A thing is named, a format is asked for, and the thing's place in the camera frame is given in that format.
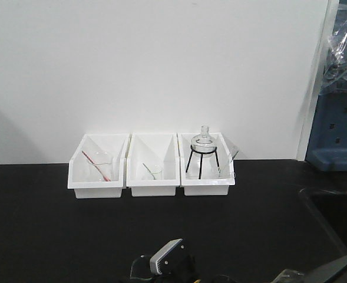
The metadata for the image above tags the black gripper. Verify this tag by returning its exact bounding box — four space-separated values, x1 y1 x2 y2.
152 253 210 282

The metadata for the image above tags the clear glass beaker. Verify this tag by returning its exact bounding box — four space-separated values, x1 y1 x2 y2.
130 255 154 281

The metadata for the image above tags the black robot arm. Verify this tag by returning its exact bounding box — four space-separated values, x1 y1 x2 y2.
150 255 347 282

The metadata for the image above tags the small beaker in middle bin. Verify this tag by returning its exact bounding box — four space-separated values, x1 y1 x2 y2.
148 165 163 180

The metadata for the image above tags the large glass beaker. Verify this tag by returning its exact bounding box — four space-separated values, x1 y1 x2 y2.
87 151 114 182

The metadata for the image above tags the white right storage bin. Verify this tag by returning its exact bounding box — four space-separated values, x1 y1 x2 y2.
177 132 236 196

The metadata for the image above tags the white storage bin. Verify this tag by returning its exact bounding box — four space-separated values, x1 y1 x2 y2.
177 132 236 196
67 133 130 199
126 133 180 197

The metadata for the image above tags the green stirring rod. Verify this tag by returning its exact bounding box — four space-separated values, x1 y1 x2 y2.
142 163 156 180

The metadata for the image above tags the white middle storage bin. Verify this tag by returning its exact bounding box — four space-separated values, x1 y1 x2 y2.
126 133 180 197

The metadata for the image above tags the red stirring rod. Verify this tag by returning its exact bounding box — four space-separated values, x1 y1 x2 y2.
81 150 111 182

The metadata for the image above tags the round-bottom glass flask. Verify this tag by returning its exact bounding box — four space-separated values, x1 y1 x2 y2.
191 125 216 154

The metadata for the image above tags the white left storage bin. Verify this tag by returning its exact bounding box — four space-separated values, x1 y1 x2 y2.
67 133 130 199

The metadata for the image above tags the black lab sink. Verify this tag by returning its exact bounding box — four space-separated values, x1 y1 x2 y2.
299 189 347 255

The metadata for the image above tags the blue pegboard drying rack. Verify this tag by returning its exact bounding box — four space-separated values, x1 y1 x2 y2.
305 91 347 172

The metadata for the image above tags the clear plastic bag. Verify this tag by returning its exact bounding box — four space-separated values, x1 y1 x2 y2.
320 1 347 95

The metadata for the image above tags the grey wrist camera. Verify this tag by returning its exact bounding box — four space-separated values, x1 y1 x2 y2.
149 238 183 275

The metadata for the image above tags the black wire tripod stand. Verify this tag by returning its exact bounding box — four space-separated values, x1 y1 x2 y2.
185 144 220 180

